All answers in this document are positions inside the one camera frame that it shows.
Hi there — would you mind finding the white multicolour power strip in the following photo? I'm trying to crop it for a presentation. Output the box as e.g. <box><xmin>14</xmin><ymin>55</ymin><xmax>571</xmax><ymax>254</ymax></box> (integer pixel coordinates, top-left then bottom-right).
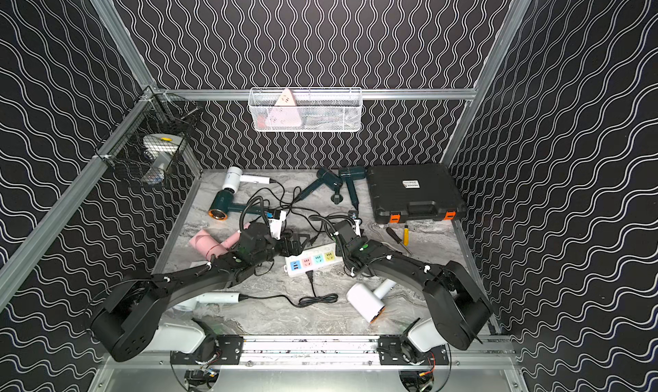
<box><xmin>284</xmin><ymin>244</ymin><xmax>343</xmax><ymax>277</ymax></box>

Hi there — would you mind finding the black cable of green dryer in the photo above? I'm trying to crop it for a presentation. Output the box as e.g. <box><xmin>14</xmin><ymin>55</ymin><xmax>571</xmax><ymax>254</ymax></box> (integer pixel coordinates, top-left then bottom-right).
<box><xmin>279</xmin><ymin>185</ymin><xmax>361</xmax><ymax>239</ymax></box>

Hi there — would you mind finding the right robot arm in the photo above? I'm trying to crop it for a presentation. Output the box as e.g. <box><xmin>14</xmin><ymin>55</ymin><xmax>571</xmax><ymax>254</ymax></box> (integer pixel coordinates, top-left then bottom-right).
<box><xmin>332</xmin><ymin>221</ymin><xmax>493</xmax><ymax>351</ymax></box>

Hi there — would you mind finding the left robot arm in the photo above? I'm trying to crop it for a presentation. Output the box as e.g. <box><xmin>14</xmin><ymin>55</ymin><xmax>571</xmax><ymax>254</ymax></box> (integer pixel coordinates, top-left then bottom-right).
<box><xmin>89</xmin><ymin>223</ymin><xmax>310</xmax><ymax>362</ymax></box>

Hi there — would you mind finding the white hair dryer front right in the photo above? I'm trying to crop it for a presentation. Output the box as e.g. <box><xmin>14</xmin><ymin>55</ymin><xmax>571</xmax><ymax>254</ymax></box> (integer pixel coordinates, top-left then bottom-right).
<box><xmin>346</xmin><ymin>279</ymin><xmax>397</xmax><ymax>323</ymax></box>

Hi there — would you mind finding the black plastic tool case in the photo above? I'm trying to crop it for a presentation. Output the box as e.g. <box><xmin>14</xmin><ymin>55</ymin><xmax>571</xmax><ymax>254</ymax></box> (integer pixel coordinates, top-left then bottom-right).
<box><xmin>366</xmin><ymin>163</ymin><xmax>467</xmax><ymax>224</ymax></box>

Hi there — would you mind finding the dark green hair dryer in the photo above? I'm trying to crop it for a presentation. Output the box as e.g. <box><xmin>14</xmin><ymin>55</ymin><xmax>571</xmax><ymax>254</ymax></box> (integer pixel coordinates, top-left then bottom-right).
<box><xmin>292</xmin><ymin>167</ymin><xmax>344</xmax><ymax>203</ymax></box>
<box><xmin>339</xmin><ymin>167</ymin><xmax>366</xmax><ymax>212</ymax></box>

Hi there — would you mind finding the large green orange hair dryer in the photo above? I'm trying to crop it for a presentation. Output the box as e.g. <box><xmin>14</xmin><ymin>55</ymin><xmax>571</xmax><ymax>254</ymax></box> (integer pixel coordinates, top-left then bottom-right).
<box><xmin>207</xmin><ymin>190</ymin><xmax>244</xmax><ymax>221</ymax></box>

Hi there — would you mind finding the pink hair dryer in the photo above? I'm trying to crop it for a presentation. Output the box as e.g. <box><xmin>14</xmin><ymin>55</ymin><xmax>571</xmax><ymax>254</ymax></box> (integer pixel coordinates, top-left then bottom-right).
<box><xmin>188</xmin><ymin>229</ymin><xmax>242</xmax><ymax>261</ymax></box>

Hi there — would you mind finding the small white hair dryer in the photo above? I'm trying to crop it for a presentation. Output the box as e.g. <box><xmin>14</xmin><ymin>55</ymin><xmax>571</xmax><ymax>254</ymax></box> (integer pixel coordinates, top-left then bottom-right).
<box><xmin>221</xmin><ymin>167</ymin><xmax>271</xmax><ymax>194</ymax></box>

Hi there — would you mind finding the white hair dryer front left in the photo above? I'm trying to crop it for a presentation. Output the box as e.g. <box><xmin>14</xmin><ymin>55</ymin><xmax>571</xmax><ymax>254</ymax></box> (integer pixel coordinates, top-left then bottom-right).
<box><xmin>173</xmin><ymin>292</ymin><xmax>244</xmax><ymax>312</ymax></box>

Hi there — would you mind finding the pink triangle card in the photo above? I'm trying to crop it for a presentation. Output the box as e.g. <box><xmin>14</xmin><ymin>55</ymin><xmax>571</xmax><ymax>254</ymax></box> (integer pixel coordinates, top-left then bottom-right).
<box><xmin>265</xmin><ymin>88</ymin><xmax>303</xmax><ymax>129</ymax></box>

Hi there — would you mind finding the white bottle in mesh basket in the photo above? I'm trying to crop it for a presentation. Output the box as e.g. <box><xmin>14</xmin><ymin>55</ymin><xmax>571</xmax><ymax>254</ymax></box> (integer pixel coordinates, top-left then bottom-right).
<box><xmin>142</xmin><ymin>151</ymin><xmax>171</xmax><ymax>186</ymax></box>

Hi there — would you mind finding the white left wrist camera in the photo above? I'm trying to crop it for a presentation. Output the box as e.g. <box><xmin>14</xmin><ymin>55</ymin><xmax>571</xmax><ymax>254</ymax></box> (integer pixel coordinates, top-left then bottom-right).
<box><xmin>268</xmin><ymin>210</ymin><xmax>287</xmax><ymax>240</ymax></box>

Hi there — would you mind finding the black handle screwdriver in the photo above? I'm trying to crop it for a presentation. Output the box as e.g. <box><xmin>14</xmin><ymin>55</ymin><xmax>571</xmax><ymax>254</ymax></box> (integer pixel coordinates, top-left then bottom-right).
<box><xmin>386</xmin><ymin>227</ymin><xmax>411</xmax><ymax>254</ymax></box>

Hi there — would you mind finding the black cable large green dryer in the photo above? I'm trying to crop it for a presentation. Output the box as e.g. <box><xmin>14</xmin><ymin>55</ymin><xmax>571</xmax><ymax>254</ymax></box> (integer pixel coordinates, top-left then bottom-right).
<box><xmin>238</xmin><ymin>192</ymin><xmax>274</xmax><ymax>233</ymax></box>

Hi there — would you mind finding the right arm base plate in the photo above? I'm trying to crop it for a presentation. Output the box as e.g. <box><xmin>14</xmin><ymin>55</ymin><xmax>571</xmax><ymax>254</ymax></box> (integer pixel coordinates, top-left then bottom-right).
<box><xmin>376</xmin><ymin>335</ymin><xmax>449</xmax><ymax>366</ymax></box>

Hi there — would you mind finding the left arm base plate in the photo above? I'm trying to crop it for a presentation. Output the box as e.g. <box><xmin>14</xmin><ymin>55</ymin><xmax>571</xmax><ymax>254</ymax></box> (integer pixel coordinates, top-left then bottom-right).
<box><xmin>170</xmin><ymin>335</ymin><xmax>244</xmax><ymax>366</ymax></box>

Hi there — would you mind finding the clear wall basket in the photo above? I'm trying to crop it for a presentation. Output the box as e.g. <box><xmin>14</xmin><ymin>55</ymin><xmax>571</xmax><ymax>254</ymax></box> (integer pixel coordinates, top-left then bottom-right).
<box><xmin>248</xmin><ymin>87</ymin><xmax>363</xmax><ymax>132</ymax></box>

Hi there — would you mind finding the black wire mesh basket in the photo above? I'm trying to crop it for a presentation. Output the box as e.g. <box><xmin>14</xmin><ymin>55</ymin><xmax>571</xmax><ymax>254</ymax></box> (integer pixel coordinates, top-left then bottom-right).
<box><xmin>100</xmin><ymin>93</ymin><xmax>203</xmax><ymax>186</ymax></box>

